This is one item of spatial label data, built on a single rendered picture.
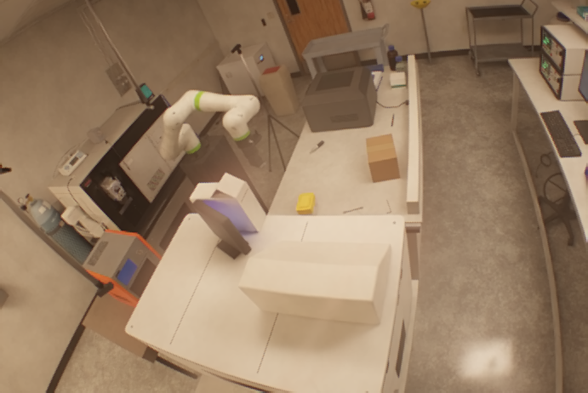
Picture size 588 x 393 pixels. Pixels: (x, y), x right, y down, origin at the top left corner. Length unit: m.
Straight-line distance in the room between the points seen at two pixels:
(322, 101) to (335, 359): 1.77
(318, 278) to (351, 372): 0.25
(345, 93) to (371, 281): 1.65
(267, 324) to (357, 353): 0.27
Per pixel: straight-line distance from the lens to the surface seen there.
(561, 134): 2.22
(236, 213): 1.06
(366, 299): 0.70
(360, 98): 2.18
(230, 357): 0.94
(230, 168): 2.45
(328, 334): 0.85
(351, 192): 1.86
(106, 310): 2.66
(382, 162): 1.78
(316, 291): 0.74
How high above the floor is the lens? 2.22
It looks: 38 degrees down
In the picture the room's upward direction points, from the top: 25 degrees counter-clockwise
